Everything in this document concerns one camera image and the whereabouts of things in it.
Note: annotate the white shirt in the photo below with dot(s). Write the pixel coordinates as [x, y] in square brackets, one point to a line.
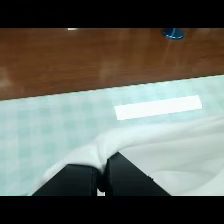
[180, 156]

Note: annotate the blue round object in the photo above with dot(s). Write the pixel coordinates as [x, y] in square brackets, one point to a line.
[173, 33]

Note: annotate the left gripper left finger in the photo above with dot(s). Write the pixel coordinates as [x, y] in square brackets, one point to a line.
[73, 181]

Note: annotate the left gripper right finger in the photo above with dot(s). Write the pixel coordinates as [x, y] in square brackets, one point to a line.
[128, 178]

